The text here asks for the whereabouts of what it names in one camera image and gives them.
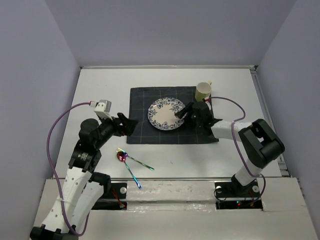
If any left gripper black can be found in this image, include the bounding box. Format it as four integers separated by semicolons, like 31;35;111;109
94;112;138;149

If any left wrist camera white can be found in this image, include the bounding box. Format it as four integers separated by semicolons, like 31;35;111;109
89;100;112;121

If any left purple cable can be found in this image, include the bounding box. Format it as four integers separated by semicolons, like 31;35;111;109
47;100;97;237

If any aluminium rail front edge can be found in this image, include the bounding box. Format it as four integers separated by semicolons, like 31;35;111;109
109;176;235;182

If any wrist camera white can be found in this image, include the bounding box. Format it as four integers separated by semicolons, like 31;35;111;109
89;100;112;121
202;97;212;111

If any aluminium rail edge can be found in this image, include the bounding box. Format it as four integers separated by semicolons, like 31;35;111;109
109;176;235;182
249;65;291;178

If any dark checked cloth napkin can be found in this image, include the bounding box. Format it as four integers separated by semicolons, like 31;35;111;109
126;86;219;145

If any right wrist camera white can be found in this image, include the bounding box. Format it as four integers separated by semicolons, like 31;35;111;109
202;97;212;111

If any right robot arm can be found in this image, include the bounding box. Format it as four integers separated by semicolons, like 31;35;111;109
175;100;285;197

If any iridescent spoon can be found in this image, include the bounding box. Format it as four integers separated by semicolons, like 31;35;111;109
116;151;142;190

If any blue floral plate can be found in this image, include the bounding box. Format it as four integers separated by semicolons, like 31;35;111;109
147;97;185;131

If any pale yellow paper cup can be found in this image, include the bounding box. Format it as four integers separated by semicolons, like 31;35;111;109
195;81;212;102

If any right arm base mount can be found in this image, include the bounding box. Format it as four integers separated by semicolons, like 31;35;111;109
213;181;263;210

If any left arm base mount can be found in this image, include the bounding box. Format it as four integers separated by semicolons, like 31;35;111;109
92;182;127;211

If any aluminium rail right edge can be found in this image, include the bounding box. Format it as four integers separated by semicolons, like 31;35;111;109
249;65;291;178

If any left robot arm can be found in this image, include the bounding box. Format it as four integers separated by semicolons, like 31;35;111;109
30;112;138;240

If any iridescent fork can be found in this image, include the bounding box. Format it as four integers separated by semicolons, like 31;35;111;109
116;148;155;171

